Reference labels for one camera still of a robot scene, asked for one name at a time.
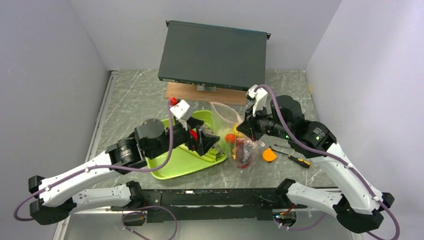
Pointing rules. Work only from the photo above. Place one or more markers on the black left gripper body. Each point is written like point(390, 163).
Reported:
point(186, 138)

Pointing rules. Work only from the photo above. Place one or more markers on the yellow bell pepper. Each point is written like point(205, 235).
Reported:
point(237, 134)

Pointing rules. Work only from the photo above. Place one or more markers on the lower black yellow screwdriver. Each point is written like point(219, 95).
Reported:
point(301, 162)

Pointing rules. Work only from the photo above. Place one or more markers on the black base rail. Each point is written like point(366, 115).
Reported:
point(214, 204)

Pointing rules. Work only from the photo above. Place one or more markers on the green plastic tray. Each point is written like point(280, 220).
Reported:
point(180, 162)

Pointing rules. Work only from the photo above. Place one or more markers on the grey toy fish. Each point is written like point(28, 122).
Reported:
point(207, 130)

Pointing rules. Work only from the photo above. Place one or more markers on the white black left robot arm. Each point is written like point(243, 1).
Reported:
point(57, 197)

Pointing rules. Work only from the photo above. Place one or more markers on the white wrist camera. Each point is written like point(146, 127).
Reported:
point(181, 109)
point(259, 96)

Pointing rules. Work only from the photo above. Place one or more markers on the wooden board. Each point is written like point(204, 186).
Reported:
point(191, 93)

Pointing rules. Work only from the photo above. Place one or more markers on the orange red chili pepper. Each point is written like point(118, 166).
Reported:
point(230, 138)

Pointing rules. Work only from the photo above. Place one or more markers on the red tomato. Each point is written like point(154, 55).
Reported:
point(245, 156)

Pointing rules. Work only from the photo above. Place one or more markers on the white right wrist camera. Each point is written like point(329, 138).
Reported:
point(259, 96)

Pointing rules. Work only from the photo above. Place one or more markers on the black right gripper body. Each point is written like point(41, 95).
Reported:
point(260, 124)

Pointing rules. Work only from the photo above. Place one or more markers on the dark grey rack device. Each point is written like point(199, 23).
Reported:
point(213, 56)

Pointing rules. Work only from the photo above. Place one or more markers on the clear pink zip top bag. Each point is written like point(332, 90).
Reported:
point(224, 118)

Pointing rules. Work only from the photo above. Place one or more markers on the green celery stalks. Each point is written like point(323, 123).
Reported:
point(213, 155)

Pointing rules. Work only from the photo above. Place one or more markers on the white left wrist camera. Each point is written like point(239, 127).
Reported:
point(181, 109)

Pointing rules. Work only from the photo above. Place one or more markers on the orange pumpkin slice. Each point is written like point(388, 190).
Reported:
point(268, 155)

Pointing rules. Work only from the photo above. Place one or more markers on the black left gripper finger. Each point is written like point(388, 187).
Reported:
point(194, 123)
point(206, 142)

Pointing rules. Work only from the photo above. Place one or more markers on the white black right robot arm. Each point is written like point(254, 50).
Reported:
point(357, 206)

